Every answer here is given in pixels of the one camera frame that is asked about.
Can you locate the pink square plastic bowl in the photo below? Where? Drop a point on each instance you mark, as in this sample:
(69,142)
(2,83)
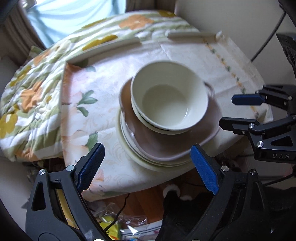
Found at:
(165,148)

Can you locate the left brown curtain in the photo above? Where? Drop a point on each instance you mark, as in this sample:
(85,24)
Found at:
(17,33)

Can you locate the small white bowl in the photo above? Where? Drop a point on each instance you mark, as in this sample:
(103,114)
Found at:
(169,95)

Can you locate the brown curtain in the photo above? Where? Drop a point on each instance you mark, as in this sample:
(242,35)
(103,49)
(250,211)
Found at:
(17,33)
(137,5)

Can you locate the green patterned pillow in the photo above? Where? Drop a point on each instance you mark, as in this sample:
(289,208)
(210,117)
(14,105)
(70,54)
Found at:
(34,52)

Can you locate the floral striped quilt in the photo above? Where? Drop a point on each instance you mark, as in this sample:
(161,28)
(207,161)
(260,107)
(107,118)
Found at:
(30,107)

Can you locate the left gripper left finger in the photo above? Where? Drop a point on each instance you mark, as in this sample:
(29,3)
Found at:
(45,219)

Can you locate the right brown curtain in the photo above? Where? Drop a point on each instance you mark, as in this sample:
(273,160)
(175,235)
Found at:
(137,5)

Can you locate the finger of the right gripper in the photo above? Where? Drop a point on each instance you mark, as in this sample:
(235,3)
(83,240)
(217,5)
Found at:
(247,99)
(239,126)

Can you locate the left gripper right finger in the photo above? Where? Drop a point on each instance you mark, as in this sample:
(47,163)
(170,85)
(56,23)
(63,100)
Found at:
(237,210)

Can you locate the plain white plate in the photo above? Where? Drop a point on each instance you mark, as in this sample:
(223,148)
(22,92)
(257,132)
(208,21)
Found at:
(127,138)

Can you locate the cream ceramic bowl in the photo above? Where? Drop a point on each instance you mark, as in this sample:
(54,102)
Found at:
(151,127)

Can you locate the grey headboard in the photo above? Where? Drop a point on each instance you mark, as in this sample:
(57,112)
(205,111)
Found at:
(7,70)

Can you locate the light blue window cloth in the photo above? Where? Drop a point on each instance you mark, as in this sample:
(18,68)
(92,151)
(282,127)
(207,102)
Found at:
(54,20)

